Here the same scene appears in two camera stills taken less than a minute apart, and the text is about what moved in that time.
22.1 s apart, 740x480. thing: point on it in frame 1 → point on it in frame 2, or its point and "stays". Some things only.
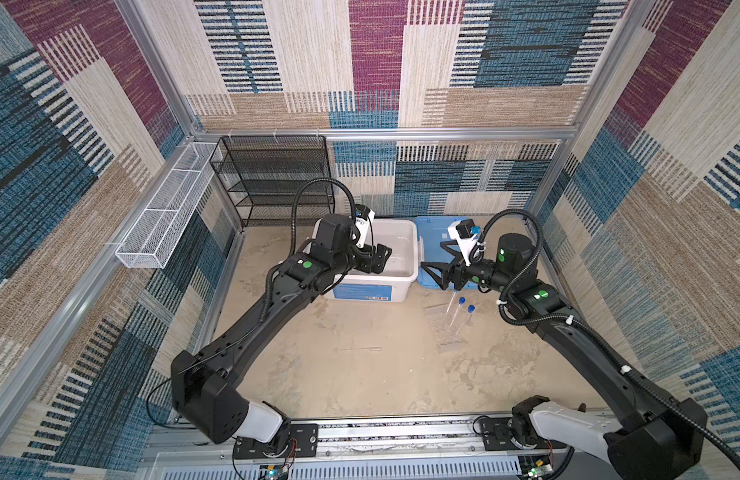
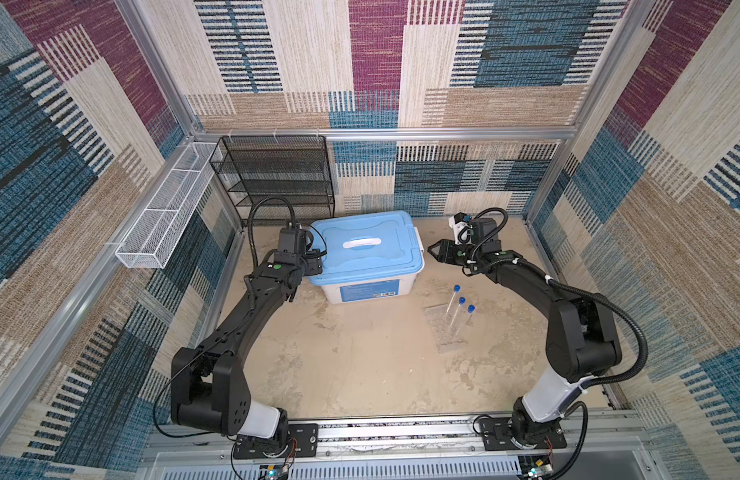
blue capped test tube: [461, 302] stays
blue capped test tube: [471, 308] stays
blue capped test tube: [451, 301] stays
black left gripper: [378, 260] → [313, 262]
